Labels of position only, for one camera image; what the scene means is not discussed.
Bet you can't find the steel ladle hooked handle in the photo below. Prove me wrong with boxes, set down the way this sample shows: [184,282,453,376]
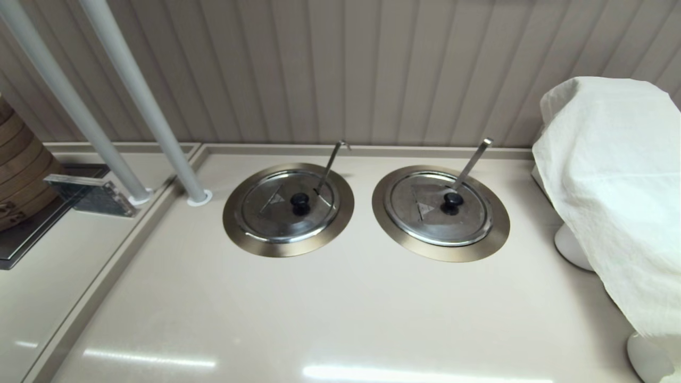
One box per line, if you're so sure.
[317,140,351,195]

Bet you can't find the hinged steel lid black knob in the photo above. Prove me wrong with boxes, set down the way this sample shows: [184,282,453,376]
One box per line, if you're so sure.
[384,170,493,247]
[237,169,339,244]

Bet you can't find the grey metal pole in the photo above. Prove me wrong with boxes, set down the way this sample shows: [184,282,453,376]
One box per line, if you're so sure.
[80,0,213,207]
[0,0,155,206]

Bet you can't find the white round appliance foot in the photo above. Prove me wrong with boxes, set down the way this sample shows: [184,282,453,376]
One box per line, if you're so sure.
[554,223,594,272]
[626,332,676,383]

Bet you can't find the white cloth cover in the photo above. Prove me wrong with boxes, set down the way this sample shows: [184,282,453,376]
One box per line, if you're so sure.
[533,76,681,373]

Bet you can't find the bamboo steamer stack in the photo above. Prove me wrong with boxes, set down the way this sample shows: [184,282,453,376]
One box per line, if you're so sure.
[0,95,64,232]

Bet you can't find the brushed steel well ring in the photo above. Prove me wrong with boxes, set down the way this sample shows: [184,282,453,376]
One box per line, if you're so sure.
[222,162,355,258]
[372,165,511,263]

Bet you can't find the steel ladle flat handle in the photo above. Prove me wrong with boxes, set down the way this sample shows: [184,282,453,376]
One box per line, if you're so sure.
[453,138,494,191]

